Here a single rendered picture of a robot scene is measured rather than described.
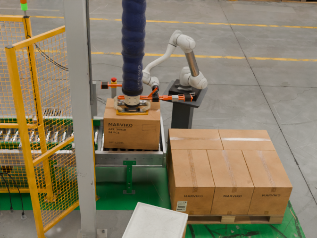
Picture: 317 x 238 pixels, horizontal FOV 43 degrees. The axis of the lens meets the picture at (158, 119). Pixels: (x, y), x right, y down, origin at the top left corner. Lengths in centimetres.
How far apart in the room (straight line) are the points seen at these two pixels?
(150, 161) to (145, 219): 141
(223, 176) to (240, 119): 205
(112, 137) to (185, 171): 86
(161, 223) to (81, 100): 109
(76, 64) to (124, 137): 162
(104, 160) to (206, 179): 111
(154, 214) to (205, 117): 317
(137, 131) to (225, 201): 117
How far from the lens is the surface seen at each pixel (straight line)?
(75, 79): 300
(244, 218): 462
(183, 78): 498
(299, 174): 542
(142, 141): 440
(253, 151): 466
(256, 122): 618
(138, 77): 412
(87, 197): 372
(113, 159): 439
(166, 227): 305
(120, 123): 427
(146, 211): 315
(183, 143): 460
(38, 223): 411
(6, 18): 365
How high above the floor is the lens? 332
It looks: 34 degrees down
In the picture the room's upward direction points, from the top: 4 degrees clockwise
